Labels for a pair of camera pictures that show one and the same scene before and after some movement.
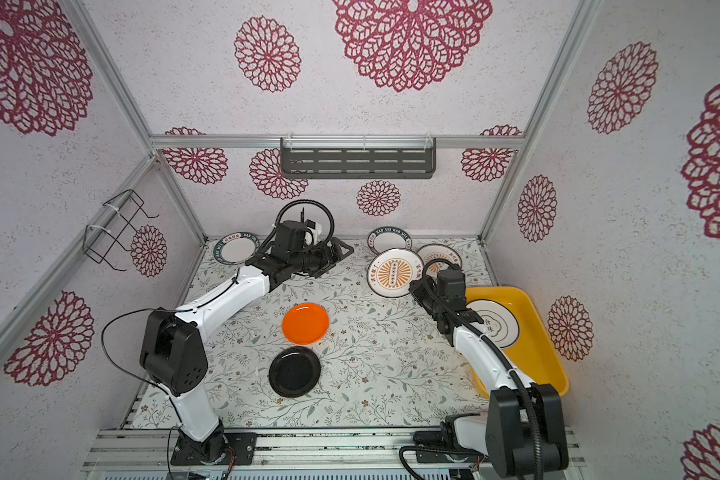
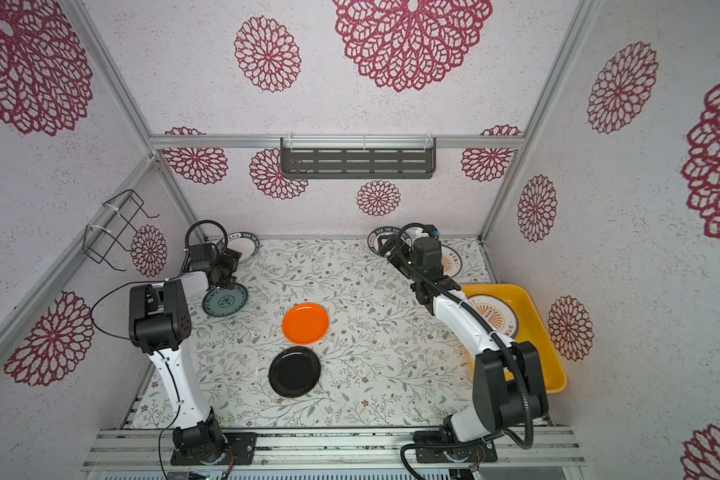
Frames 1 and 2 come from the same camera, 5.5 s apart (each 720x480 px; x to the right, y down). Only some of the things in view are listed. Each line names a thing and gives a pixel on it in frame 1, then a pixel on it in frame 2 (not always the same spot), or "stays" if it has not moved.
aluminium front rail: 152,449 stays
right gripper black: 418,291 to 404,249
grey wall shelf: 358,157 stays
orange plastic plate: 305,323 stays
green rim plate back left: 235,248 stays
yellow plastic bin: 532,352 stays
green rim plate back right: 388,237 stays
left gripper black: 329,260 to 231,261
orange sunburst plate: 390,272 to 496,313
